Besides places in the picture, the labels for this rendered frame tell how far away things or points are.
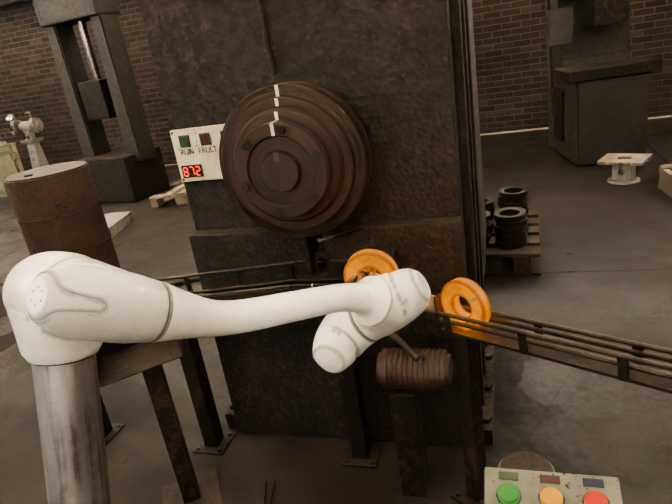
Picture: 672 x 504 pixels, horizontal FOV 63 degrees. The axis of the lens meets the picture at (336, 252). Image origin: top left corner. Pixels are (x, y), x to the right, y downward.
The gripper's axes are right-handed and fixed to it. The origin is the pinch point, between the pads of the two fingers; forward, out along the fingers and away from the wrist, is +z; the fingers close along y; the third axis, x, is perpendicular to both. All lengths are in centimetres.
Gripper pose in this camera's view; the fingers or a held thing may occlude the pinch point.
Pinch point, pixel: (370, 270)
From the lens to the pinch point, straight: 151.7
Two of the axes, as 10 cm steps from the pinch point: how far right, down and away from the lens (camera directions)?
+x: -1.6, -9.0, -4.0
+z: 2.6, -4.3, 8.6
